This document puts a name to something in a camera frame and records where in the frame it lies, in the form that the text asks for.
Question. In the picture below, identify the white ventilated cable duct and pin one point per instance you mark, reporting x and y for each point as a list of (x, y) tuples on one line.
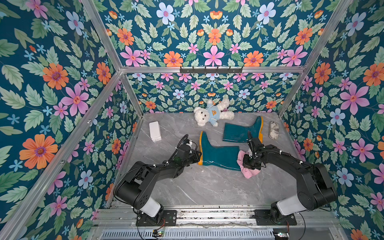
[(188, 234)]

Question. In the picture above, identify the white rectangular box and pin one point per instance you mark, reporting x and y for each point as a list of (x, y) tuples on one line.
[(155, 131)]

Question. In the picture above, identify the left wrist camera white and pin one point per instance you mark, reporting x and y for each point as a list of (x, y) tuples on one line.
[(188, 143)]

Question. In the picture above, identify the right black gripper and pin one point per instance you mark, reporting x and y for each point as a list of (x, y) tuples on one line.
[(252, 147)]

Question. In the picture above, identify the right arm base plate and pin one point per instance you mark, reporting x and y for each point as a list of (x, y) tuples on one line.
[(273, 218)]

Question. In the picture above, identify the green rubber boot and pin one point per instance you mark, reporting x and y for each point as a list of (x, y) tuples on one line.
[(224, 157), (239, 134)]

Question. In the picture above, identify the grey white crumpled rag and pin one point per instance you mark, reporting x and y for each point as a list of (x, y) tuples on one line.
[(274, 130)]

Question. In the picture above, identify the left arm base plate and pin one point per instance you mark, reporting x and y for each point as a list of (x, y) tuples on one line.
[(164, 218)]

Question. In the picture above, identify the white teddy bear blue shirt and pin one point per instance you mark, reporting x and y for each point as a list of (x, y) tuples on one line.
[(213, 113)]

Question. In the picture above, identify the pink cloth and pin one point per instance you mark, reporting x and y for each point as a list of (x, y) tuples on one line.
[(248, 173)]

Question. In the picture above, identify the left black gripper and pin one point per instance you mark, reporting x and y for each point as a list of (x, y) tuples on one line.
[(194, 155)]

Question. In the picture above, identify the black hook rail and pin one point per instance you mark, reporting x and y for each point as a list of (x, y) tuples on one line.
[(211, 70)]

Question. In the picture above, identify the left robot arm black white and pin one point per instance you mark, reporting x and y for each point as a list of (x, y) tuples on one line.
[(136, 186)]

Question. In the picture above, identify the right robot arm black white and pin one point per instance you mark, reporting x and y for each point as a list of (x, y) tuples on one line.
[(315, 188)]

